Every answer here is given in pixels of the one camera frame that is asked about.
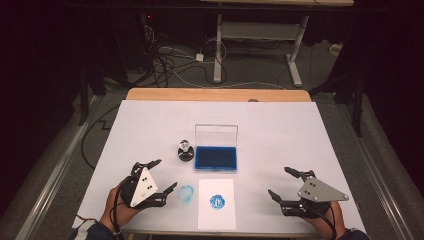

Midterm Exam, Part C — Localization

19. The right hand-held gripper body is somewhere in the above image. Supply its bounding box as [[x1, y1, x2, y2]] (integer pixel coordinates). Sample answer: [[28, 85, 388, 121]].
[[280, 169, 350, 220]]

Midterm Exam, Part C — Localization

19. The white metal desk frame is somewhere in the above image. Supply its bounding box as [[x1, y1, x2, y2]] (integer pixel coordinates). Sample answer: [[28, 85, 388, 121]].
[[199, 0, 355, 88]]

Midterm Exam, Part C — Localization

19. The black floor cable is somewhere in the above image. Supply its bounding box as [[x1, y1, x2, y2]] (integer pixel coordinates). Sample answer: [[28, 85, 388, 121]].
[[80, 104, 121, 170]]

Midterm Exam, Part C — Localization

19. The blue ink pad box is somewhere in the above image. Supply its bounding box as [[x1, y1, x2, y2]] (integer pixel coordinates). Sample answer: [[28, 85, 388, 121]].
[[193, 124, 239, 173]]

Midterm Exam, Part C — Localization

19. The black round stamp cap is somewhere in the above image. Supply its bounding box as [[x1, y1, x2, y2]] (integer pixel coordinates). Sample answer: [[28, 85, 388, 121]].
[[177, 148, 196, 163]]

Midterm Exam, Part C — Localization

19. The white power strip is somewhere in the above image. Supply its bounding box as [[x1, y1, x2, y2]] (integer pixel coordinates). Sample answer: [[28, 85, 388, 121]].
[[329, 43, 344, 57]]

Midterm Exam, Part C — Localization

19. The thin red wire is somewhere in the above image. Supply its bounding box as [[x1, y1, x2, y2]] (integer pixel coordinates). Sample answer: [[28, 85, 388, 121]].
[[75, 213, 100, 223]]

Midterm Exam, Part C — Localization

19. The metal floor rail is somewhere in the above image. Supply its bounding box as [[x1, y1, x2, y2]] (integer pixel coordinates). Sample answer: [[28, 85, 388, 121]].
[[334, 103, 416, 240], [13, 95, 103, 240]]

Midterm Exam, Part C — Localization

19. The tangle of floor cables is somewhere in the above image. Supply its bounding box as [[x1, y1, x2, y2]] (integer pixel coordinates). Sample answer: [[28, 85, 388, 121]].
[[141, 23, 229, 88]]

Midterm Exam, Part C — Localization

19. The stamp with clear knob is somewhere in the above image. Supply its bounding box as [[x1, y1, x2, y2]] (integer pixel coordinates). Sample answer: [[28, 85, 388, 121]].
[[179, 139, 194, 156]]

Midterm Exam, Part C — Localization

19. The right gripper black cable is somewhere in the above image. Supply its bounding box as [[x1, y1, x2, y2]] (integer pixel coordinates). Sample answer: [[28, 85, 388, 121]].
[[304, 202, 338, 235]]

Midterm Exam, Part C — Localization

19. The white table cover sheet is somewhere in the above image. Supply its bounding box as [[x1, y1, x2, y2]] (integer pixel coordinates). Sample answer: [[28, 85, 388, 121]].
[[72, 99, 366, 235]]

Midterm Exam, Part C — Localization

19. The black stand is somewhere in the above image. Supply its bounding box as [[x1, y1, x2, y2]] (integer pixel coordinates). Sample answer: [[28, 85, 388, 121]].
[[309, 71, 368, 138], [77, 64, 109, 128]]

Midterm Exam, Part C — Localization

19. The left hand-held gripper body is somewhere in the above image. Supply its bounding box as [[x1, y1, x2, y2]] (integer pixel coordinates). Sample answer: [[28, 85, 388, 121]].
[[119, 161, 168, 211]]

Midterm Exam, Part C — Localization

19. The white paper sheet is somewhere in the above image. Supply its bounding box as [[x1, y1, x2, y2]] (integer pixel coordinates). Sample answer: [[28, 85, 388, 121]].
[[197, 178, 237, 232]]

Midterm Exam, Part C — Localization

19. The person's left hand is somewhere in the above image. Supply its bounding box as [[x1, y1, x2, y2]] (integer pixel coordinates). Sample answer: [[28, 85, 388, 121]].
[[99, 182, 142, 232]]

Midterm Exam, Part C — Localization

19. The person's right hand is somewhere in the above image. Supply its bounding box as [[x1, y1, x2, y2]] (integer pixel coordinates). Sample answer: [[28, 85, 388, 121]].
[[303, 200, 347, 240]]

